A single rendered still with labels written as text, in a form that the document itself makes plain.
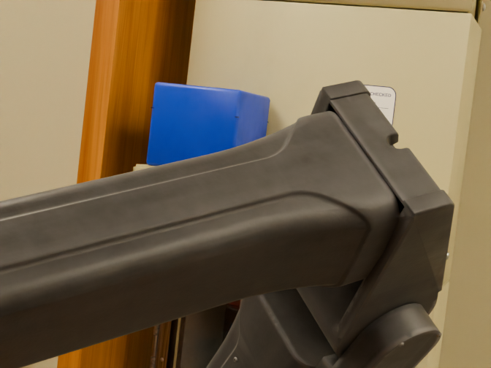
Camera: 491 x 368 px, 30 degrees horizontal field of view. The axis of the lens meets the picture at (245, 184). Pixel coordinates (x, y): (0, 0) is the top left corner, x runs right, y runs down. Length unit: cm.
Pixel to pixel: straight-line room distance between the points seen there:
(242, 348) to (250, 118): 51
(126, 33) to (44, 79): 65
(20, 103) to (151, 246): 140
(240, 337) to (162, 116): 51
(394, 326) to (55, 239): 18
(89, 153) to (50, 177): 64
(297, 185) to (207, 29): 74
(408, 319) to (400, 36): 62
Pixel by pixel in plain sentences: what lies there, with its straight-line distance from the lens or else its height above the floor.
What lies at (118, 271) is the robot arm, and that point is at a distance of 33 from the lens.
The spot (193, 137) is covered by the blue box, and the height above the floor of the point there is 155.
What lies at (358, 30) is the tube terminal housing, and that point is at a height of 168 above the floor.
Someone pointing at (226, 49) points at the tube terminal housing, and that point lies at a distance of 108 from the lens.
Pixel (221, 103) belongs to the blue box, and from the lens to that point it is 96.
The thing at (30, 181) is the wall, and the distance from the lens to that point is 170.
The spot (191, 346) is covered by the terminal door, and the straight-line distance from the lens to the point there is 107.
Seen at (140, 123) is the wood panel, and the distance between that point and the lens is 111.
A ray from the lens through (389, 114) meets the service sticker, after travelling 102.
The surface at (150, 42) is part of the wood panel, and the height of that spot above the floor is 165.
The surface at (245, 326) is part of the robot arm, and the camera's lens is 50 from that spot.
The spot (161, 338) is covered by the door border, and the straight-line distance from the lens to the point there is 110.
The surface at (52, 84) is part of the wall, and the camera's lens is 169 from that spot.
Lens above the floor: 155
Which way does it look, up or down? 3 degrees down
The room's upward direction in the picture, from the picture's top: 7 degrees clockwise
